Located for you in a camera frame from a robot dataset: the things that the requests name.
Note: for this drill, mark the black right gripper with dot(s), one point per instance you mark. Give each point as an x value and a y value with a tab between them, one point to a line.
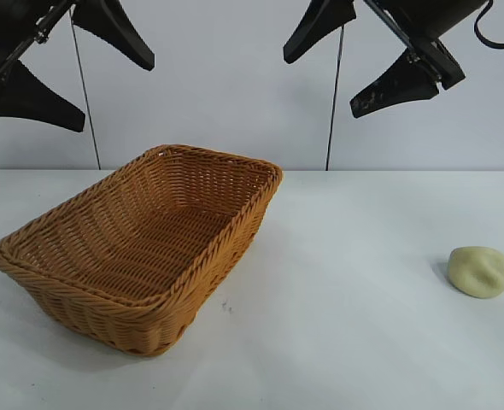
431	17

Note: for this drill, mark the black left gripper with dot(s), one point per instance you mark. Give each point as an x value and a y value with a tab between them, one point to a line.
4	30

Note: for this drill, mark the brown wicker basket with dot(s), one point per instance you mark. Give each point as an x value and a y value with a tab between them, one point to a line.
149	252

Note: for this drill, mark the pale yellow egg yolk pastry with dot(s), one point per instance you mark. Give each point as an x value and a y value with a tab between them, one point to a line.
479	271

